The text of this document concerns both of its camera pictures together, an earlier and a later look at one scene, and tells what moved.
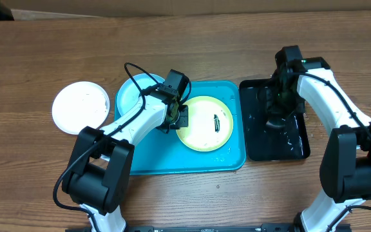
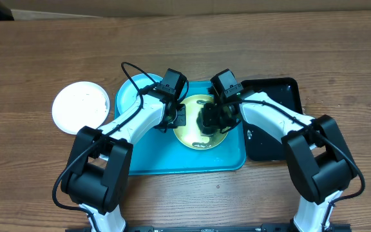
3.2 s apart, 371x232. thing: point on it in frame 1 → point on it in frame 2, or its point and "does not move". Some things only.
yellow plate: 210,124 does not move
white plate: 78,105 does not move
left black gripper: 183,122 does not move
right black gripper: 277,107 → 209,116
